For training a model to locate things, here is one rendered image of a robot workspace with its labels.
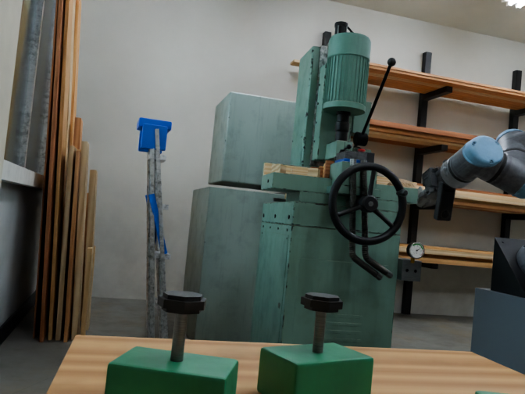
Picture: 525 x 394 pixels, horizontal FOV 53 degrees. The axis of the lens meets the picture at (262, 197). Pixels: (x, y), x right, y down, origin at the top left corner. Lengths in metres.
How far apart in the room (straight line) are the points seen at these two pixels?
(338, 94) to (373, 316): 0.88
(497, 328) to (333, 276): 0.58
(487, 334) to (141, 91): 3.23
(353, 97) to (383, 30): 2.98
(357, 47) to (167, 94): 2.43
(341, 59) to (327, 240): 0.73
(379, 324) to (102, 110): 2.93
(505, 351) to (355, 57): 1.21
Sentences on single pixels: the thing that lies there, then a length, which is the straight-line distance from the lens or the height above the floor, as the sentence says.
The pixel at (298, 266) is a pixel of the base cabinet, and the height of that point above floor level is 0.56.
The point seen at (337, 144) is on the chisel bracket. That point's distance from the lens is 2.16.
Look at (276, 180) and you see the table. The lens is 1.95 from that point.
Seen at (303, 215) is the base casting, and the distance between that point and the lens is 1.98.
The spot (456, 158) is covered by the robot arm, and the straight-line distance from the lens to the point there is 1.54.
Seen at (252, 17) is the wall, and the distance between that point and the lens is 4.70.
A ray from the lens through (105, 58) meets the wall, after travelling 4.44.
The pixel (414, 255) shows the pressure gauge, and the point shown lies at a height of 0.64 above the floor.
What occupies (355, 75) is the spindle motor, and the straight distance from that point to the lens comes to 2.19.
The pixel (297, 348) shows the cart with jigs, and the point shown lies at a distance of 0.62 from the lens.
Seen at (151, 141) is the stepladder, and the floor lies 1.05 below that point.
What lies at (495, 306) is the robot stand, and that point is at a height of 0.50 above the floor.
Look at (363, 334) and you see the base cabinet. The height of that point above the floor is 0.32.
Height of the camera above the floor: 0.72
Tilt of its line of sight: 3 degrees up
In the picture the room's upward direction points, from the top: 6 degrees clockwise
